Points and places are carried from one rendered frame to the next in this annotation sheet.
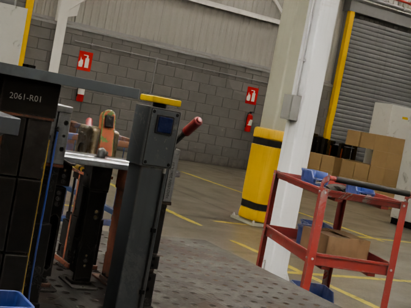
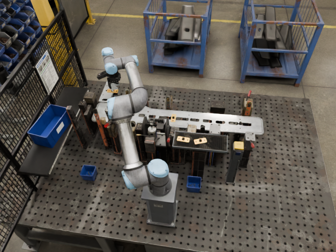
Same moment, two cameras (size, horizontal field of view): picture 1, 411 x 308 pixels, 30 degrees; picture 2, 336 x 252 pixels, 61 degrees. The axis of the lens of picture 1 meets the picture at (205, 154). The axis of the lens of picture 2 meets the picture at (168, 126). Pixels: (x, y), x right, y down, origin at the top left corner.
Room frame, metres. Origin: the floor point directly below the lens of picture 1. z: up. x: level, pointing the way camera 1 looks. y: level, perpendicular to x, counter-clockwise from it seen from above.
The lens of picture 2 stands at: (0.28, -0.28, 2.73)
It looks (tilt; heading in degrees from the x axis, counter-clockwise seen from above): 49 degrees down; 40
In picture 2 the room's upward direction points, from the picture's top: 3 degrees counter-clockwise
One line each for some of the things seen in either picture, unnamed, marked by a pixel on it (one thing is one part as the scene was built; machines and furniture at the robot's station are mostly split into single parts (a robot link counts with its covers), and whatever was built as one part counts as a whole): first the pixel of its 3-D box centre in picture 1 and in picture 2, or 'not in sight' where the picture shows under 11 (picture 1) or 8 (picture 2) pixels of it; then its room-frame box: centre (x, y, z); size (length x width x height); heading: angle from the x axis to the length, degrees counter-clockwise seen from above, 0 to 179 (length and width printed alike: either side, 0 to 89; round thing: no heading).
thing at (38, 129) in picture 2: not in sight; (51, 125); (0.82, 1.34, 1.10); 0.30 x 0.17 x 0.13; 21
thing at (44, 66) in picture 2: not in sight; (46, 72); (1.07, 1.63, 1.30); 0.23 x 0.02 x 0.31; 30
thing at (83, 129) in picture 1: (85, 196); (244, 117); (1.96, 0.28, 0.88); 0.15 x 0.11 x 0.36; 30
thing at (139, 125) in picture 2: not in sight; (142, 143); (1.20, 0.78, 0.91); 0.07 x 0.05 x 0.42; 30
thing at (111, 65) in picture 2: not in sight; (113, 65); (1.24, 0.98, 1.56); 0.11 x 0.11 x 0.08; 54
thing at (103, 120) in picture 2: not in sight; (106, 133); (1.12, 1.10, 0.88); 0.04 x 0.04 x 0.36; 30
